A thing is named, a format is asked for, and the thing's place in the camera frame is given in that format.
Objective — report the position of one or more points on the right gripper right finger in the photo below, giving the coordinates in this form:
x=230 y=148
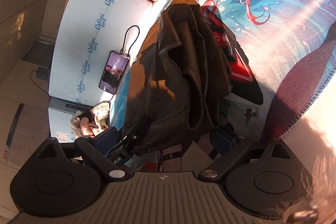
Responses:
x=228 y=161

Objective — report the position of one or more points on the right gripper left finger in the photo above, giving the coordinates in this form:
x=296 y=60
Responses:
x=94 y=152

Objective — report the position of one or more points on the brown leather jacket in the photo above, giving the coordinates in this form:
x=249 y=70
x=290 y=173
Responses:
x=177 y=81

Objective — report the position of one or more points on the white cloth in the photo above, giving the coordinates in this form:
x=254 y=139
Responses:
x=91 y=122

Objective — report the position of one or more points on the light blue carton left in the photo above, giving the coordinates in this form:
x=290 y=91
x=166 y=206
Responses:
x=60 y=114

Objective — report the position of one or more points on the smartphone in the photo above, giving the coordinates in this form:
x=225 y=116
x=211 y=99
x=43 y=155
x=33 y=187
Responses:
x=113 y=72

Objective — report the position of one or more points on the black power adapter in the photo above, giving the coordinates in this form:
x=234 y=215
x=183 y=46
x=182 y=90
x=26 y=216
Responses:
x=43 y=73

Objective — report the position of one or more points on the printed desk mat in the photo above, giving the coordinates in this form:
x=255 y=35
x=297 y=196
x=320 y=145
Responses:
x=281 y=54

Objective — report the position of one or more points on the wall notice board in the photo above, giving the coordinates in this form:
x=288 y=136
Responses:
x=22 y=134

